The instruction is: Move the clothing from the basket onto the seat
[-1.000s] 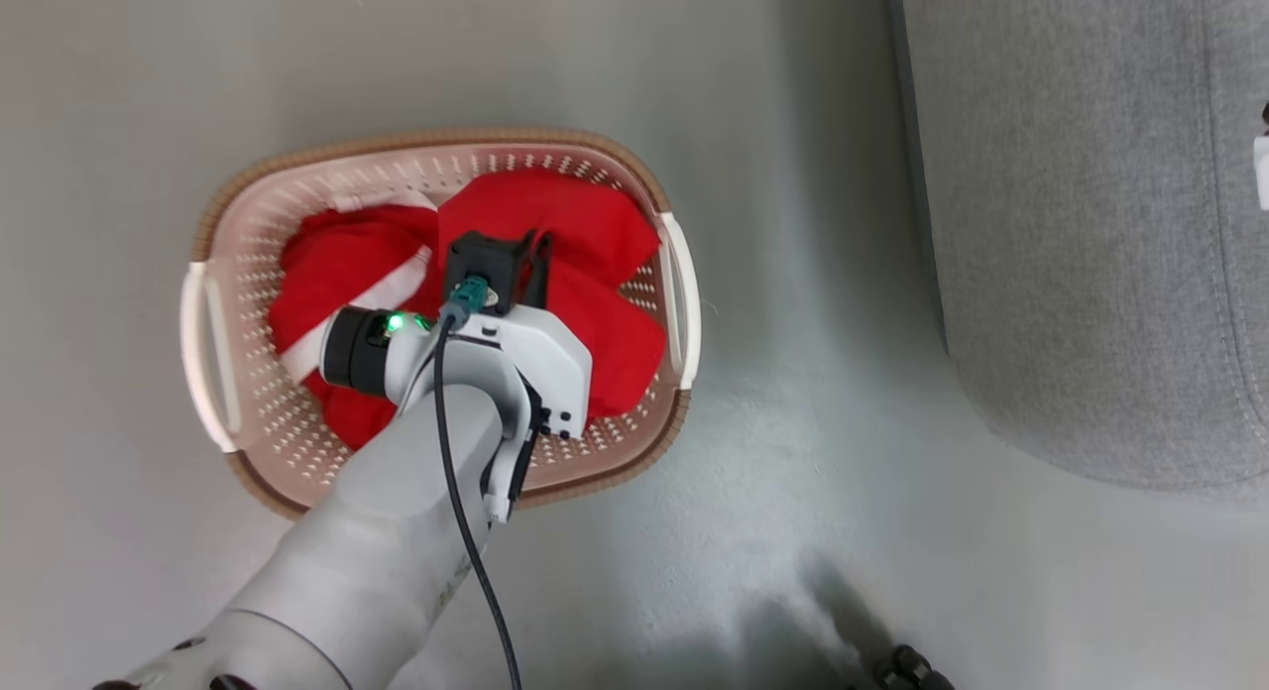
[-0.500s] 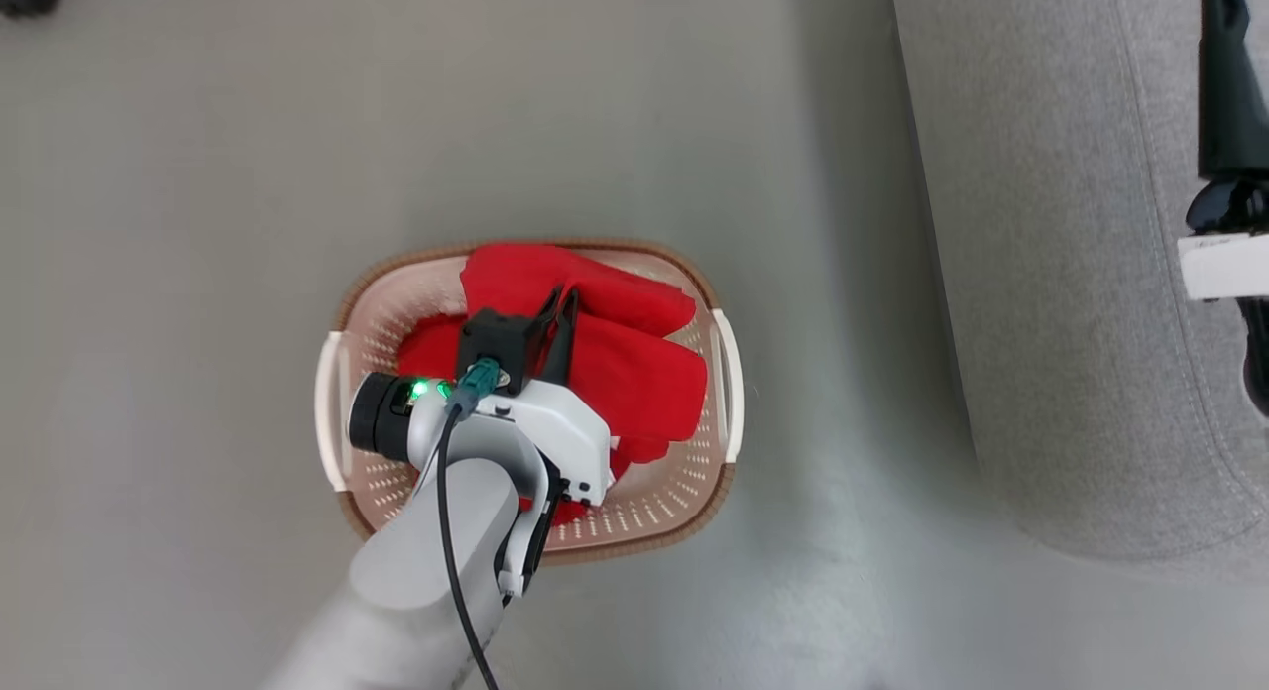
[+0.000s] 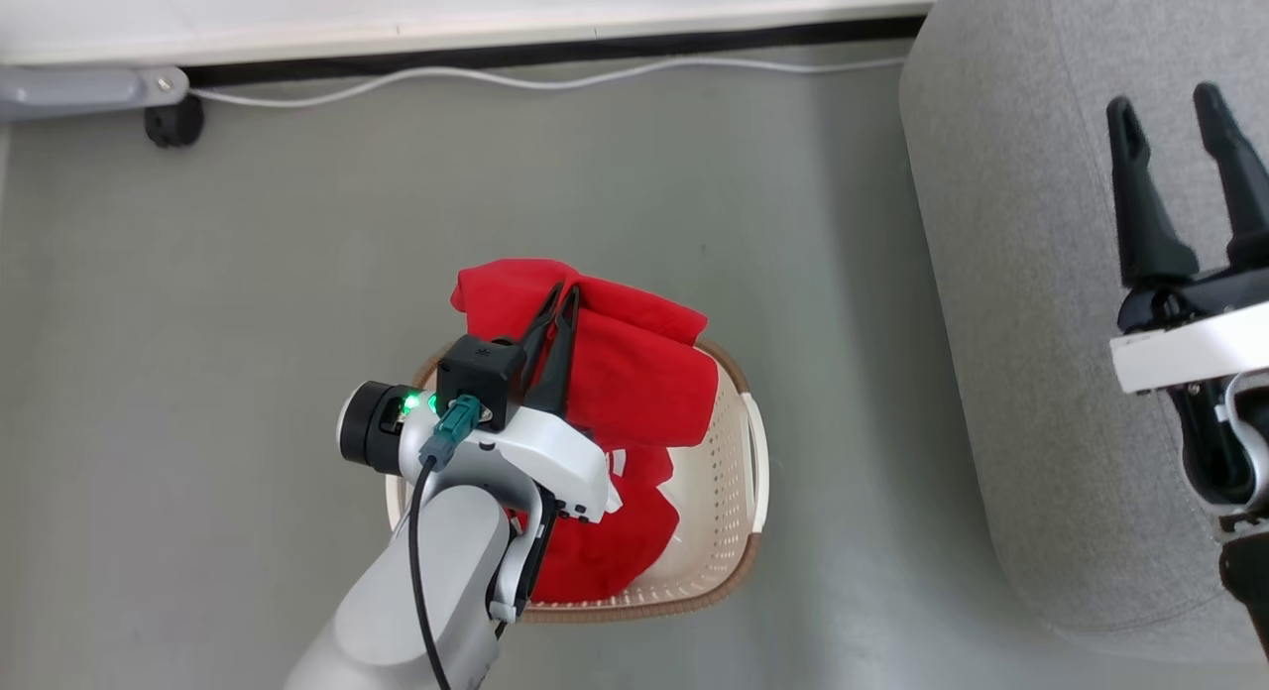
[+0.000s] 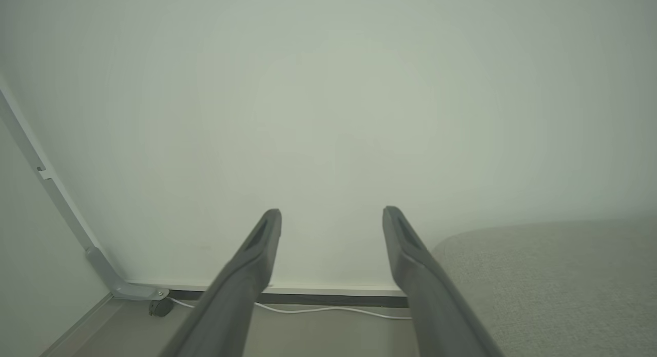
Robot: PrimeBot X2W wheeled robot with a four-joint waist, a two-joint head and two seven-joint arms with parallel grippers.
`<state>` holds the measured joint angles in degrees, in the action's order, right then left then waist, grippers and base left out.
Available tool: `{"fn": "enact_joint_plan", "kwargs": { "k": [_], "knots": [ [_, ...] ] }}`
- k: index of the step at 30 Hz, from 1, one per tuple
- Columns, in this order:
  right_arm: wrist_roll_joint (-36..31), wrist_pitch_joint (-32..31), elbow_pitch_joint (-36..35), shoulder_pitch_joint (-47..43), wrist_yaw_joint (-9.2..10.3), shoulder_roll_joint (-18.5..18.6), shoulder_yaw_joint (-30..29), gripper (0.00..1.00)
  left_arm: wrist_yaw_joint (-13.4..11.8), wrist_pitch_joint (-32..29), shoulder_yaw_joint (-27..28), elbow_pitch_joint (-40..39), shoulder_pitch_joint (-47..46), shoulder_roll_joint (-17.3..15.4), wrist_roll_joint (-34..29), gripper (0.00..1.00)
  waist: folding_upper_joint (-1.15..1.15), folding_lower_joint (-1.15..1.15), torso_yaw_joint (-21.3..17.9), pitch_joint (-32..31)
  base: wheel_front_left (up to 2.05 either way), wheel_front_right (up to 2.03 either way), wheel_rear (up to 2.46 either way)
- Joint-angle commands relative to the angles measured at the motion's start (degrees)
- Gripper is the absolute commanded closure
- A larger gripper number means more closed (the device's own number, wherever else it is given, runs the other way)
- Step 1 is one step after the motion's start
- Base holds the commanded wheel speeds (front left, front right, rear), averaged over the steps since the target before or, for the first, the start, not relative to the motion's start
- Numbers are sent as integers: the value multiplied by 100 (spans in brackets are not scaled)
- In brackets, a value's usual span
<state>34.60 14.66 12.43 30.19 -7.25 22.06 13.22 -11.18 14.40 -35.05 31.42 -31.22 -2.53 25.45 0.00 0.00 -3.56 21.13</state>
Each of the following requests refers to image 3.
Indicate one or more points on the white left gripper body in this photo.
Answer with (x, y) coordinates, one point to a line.
(540, 452)

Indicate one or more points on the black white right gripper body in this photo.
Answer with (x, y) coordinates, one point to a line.
(1190, 353)

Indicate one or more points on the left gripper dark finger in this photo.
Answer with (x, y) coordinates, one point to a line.
(540, 338)
(560, 373)

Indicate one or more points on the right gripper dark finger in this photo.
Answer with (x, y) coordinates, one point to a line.
(1140, 214)
(1239, 184)

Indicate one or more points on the red clothing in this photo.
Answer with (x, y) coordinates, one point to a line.
(634, 373)

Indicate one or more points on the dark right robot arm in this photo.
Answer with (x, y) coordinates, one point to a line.
(1251, 581)

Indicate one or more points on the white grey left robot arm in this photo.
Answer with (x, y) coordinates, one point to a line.
(451, 581)

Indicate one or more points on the cream plastic laundry basket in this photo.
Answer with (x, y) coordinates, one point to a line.
(719, 492)

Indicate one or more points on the grey fabric sofa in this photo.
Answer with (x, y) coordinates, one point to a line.
(1041, 274)

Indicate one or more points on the black baseboard strip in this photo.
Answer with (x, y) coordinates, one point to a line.
(595, 48)

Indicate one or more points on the black caster wheel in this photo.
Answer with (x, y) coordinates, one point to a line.
(173, 125)

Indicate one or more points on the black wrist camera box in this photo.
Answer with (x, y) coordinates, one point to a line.
(481, 373)

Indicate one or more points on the grey metal corner bracket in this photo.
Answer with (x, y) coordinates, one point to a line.
(69, 87)

